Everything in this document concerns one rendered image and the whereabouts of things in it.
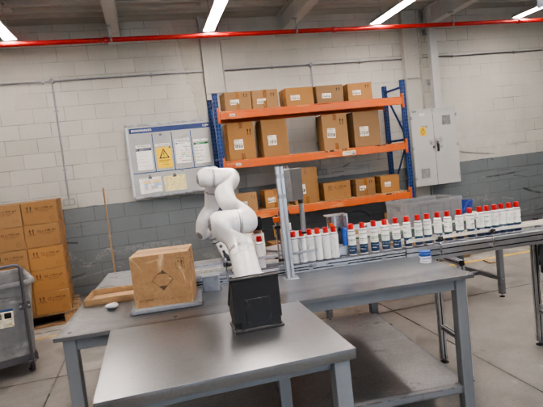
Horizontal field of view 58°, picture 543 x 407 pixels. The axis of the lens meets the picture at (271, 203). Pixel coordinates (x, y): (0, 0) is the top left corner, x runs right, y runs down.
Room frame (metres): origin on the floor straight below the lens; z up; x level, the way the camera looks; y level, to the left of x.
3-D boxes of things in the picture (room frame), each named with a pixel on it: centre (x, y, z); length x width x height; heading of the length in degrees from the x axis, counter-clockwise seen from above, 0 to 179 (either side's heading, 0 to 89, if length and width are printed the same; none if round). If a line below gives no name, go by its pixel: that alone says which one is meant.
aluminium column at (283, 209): (2.89, -0.06, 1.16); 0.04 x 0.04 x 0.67; 9
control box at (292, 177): (2.96, -0.12, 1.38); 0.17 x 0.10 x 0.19; 154
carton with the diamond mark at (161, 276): (2.63, 0.62, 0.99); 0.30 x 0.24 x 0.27; 93
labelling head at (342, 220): (3.18, -0.40, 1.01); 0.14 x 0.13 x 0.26; 99
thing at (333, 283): (3.11, 0.14, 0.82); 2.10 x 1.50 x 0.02; 99
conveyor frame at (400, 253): (3.03, 0.00, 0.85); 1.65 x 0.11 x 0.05; 99
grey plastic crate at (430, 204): (4.72, -1.46, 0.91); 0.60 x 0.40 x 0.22; 107
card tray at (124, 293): (2.88, 0.99, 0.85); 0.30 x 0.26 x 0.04; 99
